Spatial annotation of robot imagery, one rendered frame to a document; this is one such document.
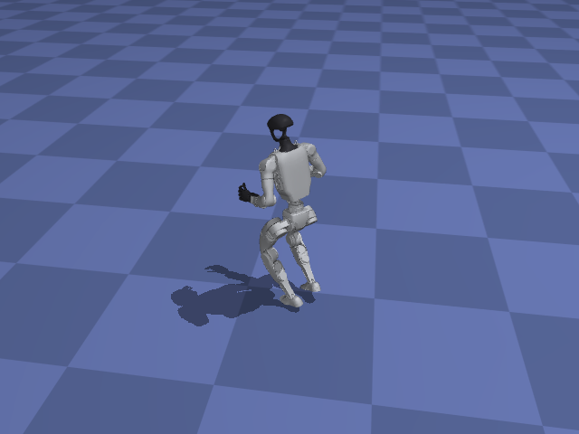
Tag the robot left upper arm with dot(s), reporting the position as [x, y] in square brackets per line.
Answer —
[267, 166]

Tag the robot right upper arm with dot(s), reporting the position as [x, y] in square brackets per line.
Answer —
[315, 160]

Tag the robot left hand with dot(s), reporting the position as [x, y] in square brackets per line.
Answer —
[245, 194]

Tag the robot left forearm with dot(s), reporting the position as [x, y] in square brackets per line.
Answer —
[258, 201]

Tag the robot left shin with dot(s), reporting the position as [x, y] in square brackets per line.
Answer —
[278, 273]

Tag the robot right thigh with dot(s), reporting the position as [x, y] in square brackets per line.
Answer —
[292, 237]

